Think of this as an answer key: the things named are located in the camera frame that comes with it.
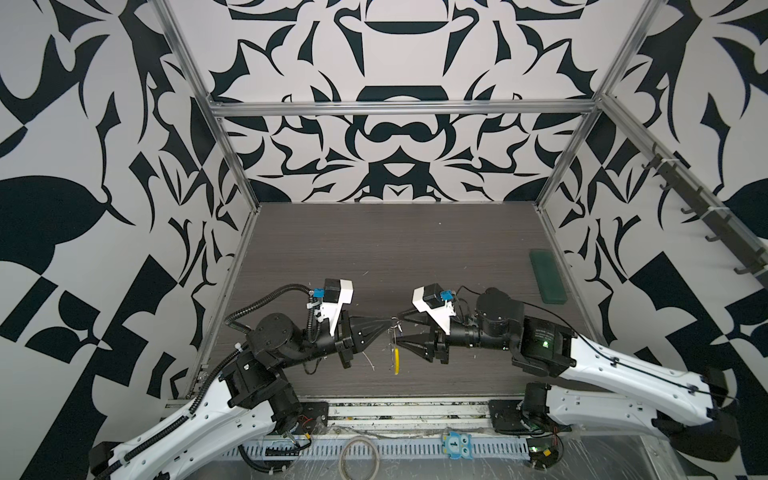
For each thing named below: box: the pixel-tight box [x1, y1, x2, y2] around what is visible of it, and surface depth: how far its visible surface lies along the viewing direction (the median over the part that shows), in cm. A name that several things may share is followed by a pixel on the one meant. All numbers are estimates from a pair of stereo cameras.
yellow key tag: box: [394, 347, 401, 375], surface depth 56 cm
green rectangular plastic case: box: [529, 249, 568, 304], surface depth 101 cm
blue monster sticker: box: [442, 431, 473, 460], surface depth 71 cm
